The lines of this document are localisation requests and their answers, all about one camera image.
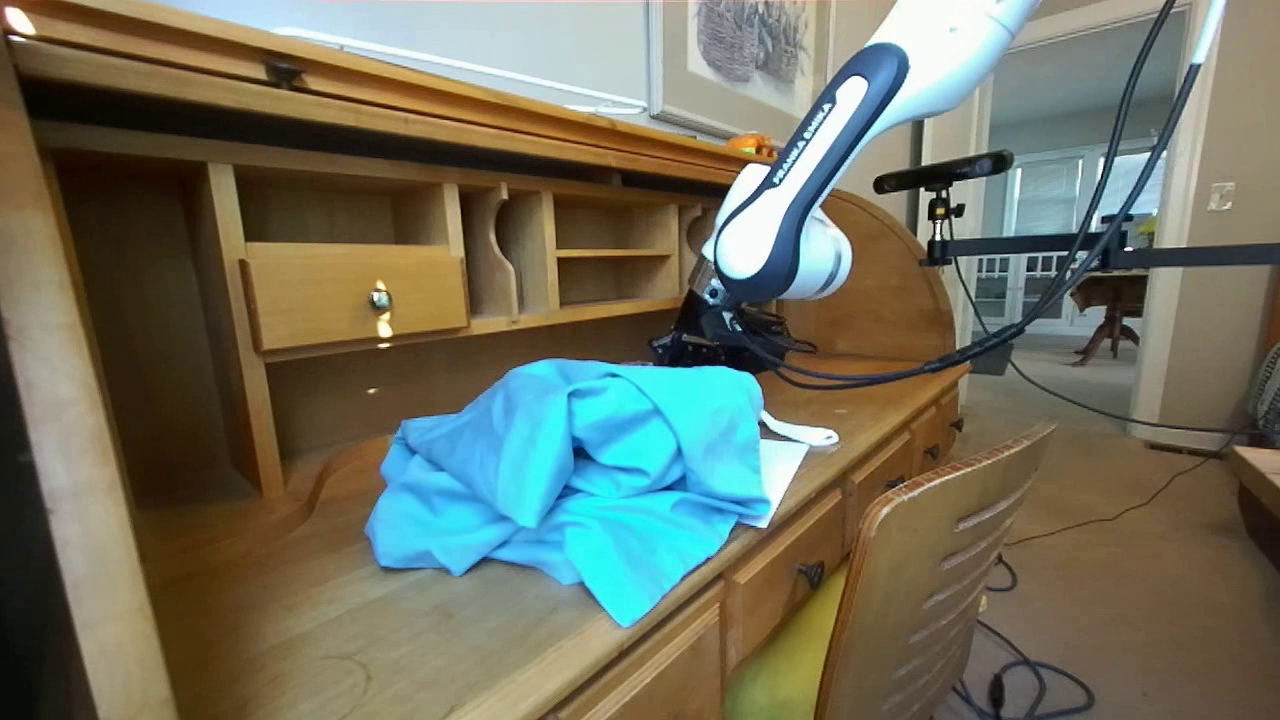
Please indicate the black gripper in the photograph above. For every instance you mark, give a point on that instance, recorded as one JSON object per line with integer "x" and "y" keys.
{"x": 726, "y": 335}

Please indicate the white towel with red print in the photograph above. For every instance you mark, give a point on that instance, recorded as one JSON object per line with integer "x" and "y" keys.
{"x": 805, "y": 432}

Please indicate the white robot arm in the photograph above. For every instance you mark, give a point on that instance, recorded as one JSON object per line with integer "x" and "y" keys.
{"x": 800, "y": 260}

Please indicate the large desk drawer brass knob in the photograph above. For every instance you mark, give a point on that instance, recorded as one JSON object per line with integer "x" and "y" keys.
{"x": 320, "y": 299}

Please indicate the wooden roll-top desk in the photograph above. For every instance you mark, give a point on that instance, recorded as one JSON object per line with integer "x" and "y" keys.
{"x": 202, "y": 601}

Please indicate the white paper sheet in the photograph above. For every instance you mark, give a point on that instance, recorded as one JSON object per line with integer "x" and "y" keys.
{"x": 786, "y": 477}

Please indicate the small orange object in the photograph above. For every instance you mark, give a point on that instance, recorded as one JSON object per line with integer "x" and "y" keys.
{"x": 747, "y": 147}

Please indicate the blue cloth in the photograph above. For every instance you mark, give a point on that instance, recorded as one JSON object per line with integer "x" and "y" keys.
{"x": 572, "y": 467}

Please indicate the framed picture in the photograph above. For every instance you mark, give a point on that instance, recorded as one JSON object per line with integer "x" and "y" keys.
{"x": 722, "y": 55}

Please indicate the white door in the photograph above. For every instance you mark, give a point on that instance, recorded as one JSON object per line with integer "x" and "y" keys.
{"x": 948, "y": 127}

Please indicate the wooden slatted chair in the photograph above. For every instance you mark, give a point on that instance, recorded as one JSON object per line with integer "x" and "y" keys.
{"x": 934, "y": 575}

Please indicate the green chair cushion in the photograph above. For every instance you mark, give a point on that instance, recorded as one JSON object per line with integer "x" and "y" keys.
{"x": 786, "y": 661}

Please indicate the white paned window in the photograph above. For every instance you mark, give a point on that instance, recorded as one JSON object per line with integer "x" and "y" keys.
{"x": 1055, "y": 194}

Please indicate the wooden bench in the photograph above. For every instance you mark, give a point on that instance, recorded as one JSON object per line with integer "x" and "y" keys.
{"x": 1258, "y": 503}

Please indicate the black stereo camera bar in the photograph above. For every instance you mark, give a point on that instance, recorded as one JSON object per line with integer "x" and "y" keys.
{"x": 944, "y": 170}

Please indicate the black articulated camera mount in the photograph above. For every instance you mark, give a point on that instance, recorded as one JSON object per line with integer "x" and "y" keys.
{"x": 1027, "y": 244}

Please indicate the dark wooden pedestal table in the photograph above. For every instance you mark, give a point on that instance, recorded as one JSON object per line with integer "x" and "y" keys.
{"x": 1108, "y": 292}

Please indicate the white light switch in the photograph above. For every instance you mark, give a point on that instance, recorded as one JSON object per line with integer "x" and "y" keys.
{"x": 1222, "y": 194}

